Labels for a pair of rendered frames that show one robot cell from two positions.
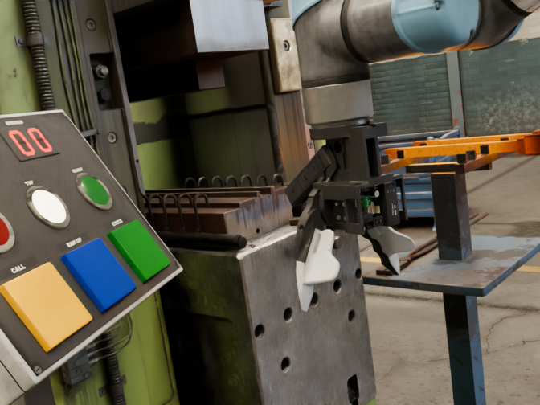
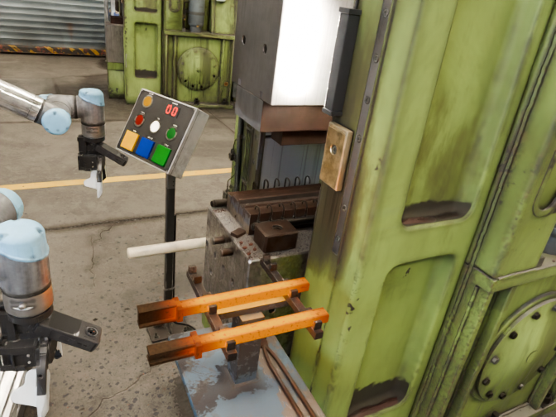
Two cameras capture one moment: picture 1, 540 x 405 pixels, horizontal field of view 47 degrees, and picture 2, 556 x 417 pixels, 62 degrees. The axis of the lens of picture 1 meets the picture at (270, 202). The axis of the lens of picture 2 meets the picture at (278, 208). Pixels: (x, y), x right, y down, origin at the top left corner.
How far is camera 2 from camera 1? 2.24 m
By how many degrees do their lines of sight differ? 102
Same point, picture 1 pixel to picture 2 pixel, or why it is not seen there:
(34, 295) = (128, 136)
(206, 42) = (237, 110)
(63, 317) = (127, 144)
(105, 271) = (144, 148)
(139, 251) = (158, 154)
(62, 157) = (175, 119)
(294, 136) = (327, 219)
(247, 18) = (254, 107)
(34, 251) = (141, 131)
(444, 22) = not seen: hidden behind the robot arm
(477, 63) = not seen: outside the picture
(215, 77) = (278, 136)
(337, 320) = not seen: hidden behind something
